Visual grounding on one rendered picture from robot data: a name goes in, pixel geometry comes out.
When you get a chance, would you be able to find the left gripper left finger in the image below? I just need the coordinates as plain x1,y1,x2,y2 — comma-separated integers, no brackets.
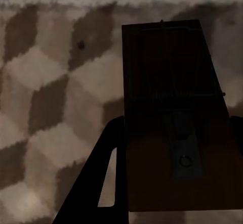
53,116,129,224

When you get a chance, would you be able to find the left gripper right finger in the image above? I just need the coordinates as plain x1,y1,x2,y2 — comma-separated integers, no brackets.
231,116,243,156

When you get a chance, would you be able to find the mousetrap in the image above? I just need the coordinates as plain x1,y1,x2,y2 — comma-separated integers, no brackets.
121,19,243,212

